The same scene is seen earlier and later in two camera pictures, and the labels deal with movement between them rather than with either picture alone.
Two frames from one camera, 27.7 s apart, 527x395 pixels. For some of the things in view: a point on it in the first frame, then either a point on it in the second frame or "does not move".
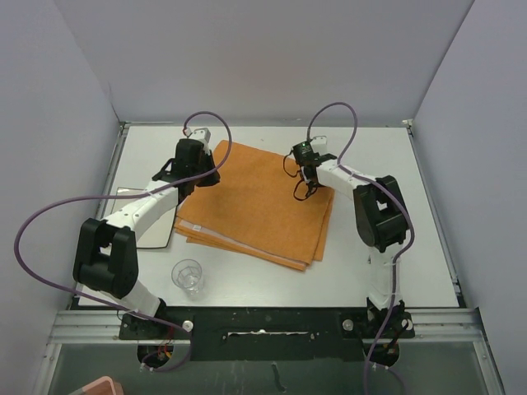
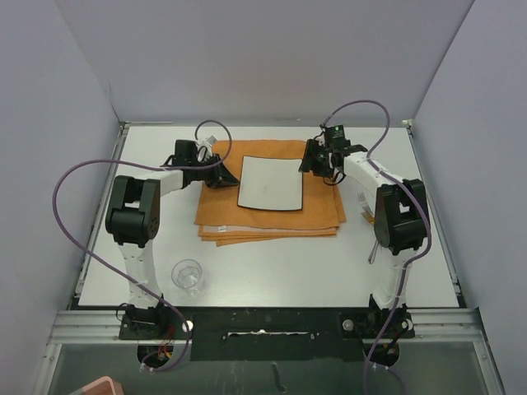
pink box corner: x=104 y=386 does not move
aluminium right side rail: x=436 y=219 does not move
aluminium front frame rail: x=105 y=327 does not move
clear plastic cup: x=187 y=273 does not move
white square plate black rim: x=160 y=235 to x=271 y=183
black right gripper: x=312 y=184 to x=310 y=163
